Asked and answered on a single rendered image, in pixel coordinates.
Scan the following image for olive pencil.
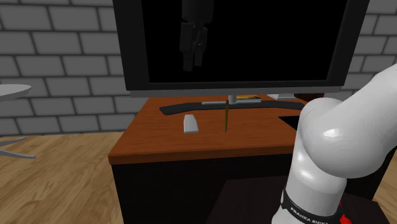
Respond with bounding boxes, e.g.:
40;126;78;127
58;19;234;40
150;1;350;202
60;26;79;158
224;102;230;133

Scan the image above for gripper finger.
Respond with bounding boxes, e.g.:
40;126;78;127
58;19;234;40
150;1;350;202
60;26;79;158
193;25;209;67
179;22;195;73

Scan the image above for brown desk with black body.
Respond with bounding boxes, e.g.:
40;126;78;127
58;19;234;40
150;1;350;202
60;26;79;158
107;94;397;224

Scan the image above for round white table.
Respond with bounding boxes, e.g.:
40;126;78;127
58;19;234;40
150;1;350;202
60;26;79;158
0;83;37;160

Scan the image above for small grey box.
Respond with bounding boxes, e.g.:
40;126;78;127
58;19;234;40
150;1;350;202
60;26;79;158
183;114;200;134

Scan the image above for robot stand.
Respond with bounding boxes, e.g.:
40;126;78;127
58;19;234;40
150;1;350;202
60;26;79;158
205;175;392;224

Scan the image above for yellow green book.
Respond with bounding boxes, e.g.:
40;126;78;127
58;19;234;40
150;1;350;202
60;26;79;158
235;95;262;104

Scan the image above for flat white thing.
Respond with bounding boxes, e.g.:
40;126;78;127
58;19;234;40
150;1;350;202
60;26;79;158
267;94;298;101

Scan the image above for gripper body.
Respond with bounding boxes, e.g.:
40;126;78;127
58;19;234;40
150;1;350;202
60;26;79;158
181;0;215;26

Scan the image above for black computer monitor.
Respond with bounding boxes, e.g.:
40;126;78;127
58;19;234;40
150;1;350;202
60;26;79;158
112;0;370;116

